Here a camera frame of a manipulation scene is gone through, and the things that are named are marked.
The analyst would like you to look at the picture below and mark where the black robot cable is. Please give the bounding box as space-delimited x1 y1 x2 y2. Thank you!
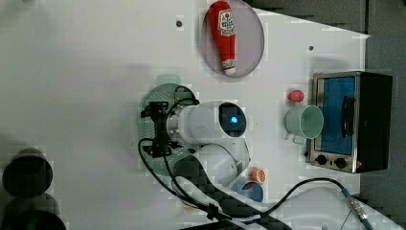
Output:
137 97 374 230

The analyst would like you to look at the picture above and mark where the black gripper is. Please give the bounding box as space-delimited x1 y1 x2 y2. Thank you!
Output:
141 102 181 158

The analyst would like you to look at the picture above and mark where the black cylinder lower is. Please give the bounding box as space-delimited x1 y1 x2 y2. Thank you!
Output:
1 194 67 230

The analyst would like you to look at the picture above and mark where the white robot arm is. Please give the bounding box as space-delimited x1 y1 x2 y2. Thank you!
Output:
138 98 296 230

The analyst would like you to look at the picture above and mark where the red plush ketchup bottle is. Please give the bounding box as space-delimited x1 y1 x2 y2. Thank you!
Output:
208 0 237 76

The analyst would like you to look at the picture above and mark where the black cylinder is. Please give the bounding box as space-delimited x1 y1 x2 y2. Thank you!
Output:
1 194 67 230
2 148 54 198

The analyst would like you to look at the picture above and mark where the red toy strawberry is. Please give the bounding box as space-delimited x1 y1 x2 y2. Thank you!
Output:
287 90 305 103

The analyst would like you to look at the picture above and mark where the mint green cup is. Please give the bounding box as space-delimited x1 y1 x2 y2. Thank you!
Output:
285 105 324 144

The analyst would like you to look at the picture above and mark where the orange slice toy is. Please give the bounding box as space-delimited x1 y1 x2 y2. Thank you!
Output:
251 168 266 184

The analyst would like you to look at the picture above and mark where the mint green plastic strainer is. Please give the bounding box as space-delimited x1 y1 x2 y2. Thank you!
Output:
138 75 199 176

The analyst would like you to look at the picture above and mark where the blue bowl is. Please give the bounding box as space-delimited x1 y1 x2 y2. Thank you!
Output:
231 177 263 202

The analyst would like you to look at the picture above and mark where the silver black toaster oven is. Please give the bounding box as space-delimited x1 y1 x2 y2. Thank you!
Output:
309 71 393 173

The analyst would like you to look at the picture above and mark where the black cylinder upper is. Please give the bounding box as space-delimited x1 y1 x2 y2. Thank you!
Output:
2 148 54 198

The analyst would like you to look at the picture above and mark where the round grey plate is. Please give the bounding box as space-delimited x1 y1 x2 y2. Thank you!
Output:
200 0 264 78

